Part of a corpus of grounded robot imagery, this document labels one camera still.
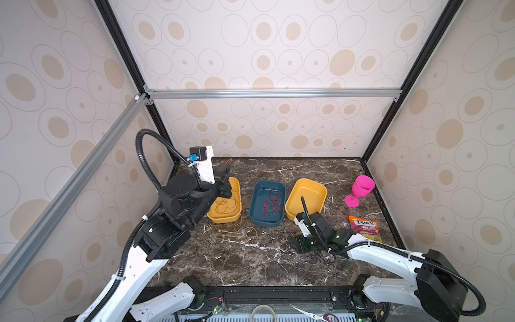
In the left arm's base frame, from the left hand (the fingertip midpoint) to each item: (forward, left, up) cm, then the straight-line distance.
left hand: (235, 163), depth 55 cm
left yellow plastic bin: (+4, +14, -41) cm, 43 cm away
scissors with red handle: (-32, -26, -44) cm, 61 cm away
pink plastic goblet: (+14, -51, -31) cm, 61 cm away
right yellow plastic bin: (+20, -34, -46) cm, 60 cm away
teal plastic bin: (+17, -5, -44) cm, 48 cm away
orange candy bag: (0, -55, -44) cm, 71 cm away
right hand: (-7, -21, -42) cm, 47 cm away
